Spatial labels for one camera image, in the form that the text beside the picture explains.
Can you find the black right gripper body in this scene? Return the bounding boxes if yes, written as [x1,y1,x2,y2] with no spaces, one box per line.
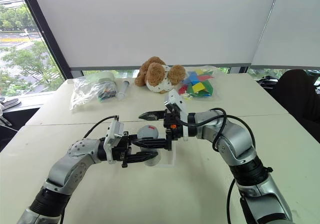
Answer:
[162,103,185,141]

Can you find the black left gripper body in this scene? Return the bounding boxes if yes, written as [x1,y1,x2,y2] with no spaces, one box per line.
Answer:
[111,132,133,162]

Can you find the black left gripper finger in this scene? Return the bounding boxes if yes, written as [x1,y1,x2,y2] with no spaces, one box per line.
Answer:
[121,151,159,169]
[127,136,152,150]

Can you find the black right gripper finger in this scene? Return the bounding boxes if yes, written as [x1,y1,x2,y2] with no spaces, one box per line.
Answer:
[131,130,174,152]
[138,110,166,122]

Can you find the grey jar lid red mark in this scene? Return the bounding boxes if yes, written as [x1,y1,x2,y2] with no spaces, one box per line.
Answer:
[136,125,160,141]

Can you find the translucent plastic jar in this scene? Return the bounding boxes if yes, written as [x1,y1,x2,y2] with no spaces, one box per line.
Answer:
[138,145,161,168]

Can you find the clear plastic box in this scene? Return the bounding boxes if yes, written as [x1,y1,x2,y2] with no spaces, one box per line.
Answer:
[156,133,178,169]

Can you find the brown and white plush dog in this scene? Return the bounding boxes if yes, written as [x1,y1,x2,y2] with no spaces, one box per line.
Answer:
[134,56,187,95]

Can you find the yellow block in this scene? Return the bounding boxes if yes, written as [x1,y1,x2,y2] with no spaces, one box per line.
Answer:
[191,82,205,94]

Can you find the clear bag of colourful blocks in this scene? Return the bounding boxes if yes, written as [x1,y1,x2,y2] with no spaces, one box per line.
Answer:
[177,65,223,103]

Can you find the blue block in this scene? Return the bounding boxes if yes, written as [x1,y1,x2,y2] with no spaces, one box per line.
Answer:
[186,71,199,85]

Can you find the green block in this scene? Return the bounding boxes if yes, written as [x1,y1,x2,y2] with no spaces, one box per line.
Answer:
[199,80,215,97]

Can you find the red block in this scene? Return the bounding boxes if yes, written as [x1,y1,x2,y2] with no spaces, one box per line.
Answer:
[197,74,215,82]

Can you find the white tape roll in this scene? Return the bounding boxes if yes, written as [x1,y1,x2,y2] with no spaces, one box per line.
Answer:
[98,71,116,84]

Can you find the clear bag of small items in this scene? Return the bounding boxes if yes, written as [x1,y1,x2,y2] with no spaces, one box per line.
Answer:
[69,75,118,113]

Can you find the large white roller blind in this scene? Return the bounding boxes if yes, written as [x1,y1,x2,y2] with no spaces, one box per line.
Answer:
[29,0,281,72]

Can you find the dark clutter behind table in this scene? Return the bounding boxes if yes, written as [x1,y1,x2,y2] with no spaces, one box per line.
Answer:
[257,74,279,85]

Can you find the grey object on sill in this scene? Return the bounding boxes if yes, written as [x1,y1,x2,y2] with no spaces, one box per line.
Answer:
[0,97,21,110]

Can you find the black office chair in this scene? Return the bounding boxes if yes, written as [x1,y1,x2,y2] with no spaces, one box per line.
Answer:
[271,69,320,145]

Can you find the narrow white roller blind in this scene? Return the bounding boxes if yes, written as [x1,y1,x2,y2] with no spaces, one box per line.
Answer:
[249,0,320,71]

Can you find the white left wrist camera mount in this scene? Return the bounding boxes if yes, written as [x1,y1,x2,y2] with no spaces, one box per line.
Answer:
[103,118,125,164]

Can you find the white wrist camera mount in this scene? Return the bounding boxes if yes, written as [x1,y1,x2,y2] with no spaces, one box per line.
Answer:
[163,88,190,142]
[103,118,125,164]

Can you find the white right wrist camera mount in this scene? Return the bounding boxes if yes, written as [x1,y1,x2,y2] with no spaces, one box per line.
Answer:
[163,88,190,142]

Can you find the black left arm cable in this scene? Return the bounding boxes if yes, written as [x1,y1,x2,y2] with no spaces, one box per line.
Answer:
[83,114,119,139]

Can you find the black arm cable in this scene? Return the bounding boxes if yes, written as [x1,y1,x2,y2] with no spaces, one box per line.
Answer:
[226,178,237,224]
[178,107,256,153]
[83,114,119,139]

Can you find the black right upper arm cable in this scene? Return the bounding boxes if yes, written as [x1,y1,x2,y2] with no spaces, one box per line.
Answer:
[226,178,237,224]

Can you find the black window frame post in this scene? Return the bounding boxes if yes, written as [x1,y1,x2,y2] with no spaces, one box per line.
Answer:
[19,0,74,80]

